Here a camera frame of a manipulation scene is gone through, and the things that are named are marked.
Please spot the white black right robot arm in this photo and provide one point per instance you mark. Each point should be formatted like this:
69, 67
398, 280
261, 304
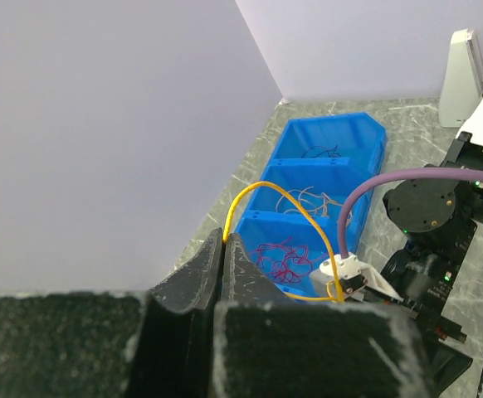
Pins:
438, 209

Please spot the white grey stand device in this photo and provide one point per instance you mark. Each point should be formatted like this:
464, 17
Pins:
462, 87

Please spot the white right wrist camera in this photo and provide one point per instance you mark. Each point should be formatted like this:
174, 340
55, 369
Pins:
341, 278

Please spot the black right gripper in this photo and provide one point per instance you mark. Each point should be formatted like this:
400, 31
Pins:
423, 280

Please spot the blue three-compartment plastic bin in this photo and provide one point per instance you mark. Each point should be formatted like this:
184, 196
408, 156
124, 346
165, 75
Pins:
319, 161

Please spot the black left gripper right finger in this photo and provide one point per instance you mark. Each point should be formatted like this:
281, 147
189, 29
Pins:
268, 345

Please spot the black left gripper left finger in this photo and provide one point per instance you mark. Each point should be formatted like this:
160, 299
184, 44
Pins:
152, 343

